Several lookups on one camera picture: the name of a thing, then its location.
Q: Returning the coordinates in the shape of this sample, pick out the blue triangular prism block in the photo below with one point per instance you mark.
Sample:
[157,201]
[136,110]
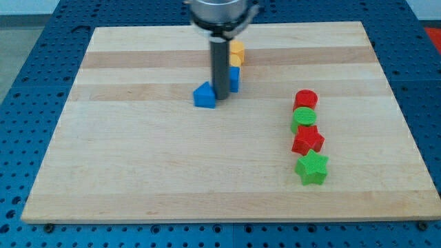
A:
[204,96]

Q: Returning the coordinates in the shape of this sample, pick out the light wooden board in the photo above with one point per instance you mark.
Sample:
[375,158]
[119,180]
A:
[131,147]

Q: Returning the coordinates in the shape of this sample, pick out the red cylinder block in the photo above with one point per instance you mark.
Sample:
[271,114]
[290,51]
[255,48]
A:
[305,98]

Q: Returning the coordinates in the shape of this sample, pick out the yellow cylinder block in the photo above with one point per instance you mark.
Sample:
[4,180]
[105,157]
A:
[234,60]

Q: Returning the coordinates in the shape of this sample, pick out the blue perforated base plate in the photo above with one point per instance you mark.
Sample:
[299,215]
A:
[32,107]

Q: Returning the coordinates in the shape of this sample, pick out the green cylinder block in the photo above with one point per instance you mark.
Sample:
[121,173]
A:
[302,116]

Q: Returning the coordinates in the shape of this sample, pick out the green star block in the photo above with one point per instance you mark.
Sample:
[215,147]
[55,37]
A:
[312,168]

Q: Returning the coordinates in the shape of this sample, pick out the red star block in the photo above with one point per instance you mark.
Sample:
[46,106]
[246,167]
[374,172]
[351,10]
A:
[307,138]

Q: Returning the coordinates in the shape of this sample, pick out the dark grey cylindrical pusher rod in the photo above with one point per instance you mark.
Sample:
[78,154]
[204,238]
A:
[219,57]

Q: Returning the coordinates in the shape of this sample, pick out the blue cube block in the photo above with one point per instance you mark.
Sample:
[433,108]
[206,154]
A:
[234,77]

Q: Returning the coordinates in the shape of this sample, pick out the yellow hexagon block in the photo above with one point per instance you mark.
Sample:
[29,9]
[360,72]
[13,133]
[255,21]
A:
[237,47]

